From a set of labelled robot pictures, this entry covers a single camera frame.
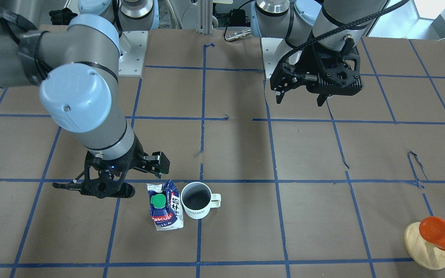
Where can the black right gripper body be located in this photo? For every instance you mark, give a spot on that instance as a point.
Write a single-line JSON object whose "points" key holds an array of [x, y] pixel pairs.
{"points": [[130, 159]]}

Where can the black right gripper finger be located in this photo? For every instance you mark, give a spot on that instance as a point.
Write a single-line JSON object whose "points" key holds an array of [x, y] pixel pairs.
{"points": [[68, 186]]}

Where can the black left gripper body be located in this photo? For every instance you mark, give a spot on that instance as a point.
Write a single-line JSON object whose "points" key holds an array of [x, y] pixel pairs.
{"points": [[309, 63]]}

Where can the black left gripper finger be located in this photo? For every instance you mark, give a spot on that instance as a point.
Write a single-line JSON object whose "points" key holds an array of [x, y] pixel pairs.
{"points": [[279, 96], [321, 99]]}

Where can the blue Pascual milk carton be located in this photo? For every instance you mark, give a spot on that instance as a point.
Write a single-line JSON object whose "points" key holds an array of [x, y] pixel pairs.
{"points": [[165, 206]]}

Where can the white HOME mug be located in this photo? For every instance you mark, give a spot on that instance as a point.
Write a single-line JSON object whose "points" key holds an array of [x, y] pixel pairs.
{"points": [[198, 199]]}

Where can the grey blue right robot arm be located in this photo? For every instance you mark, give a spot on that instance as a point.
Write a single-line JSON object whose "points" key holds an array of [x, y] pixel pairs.
{"points": [[77, 74]]}

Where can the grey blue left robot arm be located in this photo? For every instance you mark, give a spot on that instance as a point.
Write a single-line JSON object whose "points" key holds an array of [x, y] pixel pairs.
{"points": [[302, 23]]}

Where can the orange cup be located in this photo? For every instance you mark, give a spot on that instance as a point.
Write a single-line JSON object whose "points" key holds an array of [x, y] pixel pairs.
{"points": [[432, 230]]}

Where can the black power adapter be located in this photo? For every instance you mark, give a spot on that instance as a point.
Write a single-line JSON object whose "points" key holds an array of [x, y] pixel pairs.
{"points": [[237, 18]]}

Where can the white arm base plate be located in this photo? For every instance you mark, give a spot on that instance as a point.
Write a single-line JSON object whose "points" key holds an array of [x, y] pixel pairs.
{"points": [[133, 50], [269, 46]]}

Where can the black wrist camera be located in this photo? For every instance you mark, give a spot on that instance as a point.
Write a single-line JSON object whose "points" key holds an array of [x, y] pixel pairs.
{"points": [[157, 163]]}

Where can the aluminium frame post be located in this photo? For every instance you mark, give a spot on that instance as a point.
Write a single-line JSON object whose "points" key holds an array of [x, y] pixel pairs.
{"points": [[204, 15]]}

